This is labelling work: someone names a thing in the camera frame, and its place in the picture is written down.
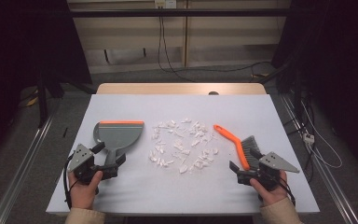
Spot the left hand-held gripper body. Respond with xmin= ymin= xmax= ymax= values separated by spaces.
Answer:
xmin=67 ymin=143 xmax=119 ymax=185

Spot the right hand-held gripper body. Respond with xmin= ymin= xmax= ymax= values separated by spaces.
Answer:
xmin=236 ymin=150 xmax=300 ymax=191

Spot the grey dustpan with orange edge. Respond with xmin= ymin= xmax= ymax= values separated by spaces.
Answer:
xmin=92 ymin=119 xmax=145 ymax=170

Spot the orange brush with grey bristles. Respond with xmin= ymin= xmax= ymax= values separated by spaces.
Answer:
xmin=213 ymin=123 xmax=266 ymax=172

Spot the pile of white paper scraps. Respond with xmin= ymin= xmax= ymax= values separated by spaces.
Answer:
xmin=148 ymin=118 xmax=221 ymax=175

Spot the person's right hand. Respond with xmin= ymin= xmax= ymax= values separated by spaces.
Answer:
xmin=250 ymin=170 xmax=289 ymax=207

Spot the person's left hand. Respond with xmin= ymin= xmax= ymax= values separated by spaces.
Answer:
xmin=68 ymin=170 xmax=104 ymax=210

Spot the white power strip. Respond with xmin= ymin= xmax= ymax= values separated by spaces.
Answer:
xmin=302 ymin=133 xmax=316 ymax=145

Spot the white table mat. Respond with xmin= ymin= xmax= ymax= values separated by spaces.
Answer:
xmin=46 ymin=93 xmax=321 ymax=216

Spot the black curtain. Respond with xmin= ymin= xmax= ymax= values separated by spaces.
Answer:
xmin=270 ymin=0 xmax=358 ymax=178
xmin=0 ymin=0 xmax=93 ymax=175

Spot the black horizontal bar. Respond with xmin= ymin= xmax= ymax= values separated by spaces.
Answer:
xmin=69 ymin=8 xmax=293 ymax=19

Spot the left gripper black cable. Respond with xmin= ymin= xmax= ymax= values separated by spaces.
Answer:
xmin=62 ymin=153 xmax=76 ymax=210

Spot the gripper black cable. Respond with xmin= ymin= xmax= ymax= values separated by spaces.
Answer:
xmin=278 ymin=176 xmax=296 ymax=207
xmin=62 ymin=153 xmax=76 ymax=210

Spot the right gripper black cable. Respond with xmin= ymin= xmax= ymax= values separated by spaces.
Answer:
xmin=278 ymin=176 xmax=296 ymax=207

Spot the aluminium floor rail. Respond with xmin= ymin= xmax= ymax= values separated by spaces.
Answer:
xmin=279 ymin=92 xmax=358 ymax=224
xmin=0 ymin=104 xmax=62 ymax=224

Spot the white floor cable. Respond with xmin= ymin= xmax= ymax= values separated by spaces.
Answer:
xmin=300 ymin=101 xmax=343 ymax=170

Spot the black floor cable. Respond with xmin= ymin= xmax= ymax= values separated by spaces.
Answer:
xmin=167 ymin=61 xmax=273 ymax=75

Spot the black hanging cable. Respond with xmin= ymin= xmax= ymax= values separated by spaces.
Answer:
xmin=157 ymin=15 xmax=198 ymax=84

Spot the white wall socket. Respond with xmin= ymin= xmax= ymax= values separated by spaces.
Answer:
xmin=154 ymin=0 xmax=178 ymax=9

